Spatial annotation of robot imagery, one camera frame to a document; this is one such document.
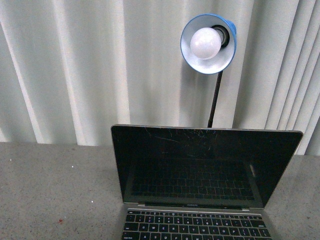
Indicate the grey laptop computer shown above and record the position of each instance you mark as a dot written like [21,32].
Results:
[182,183]

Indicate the white light bulb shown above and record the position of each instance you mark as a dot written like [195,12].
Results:
[205,43]

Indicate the blue desk lamp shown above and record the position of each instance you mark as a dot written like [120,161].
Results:
[216,65]

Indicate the white pleated curtain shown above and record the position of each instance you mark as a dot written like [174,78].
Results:
[69,69]

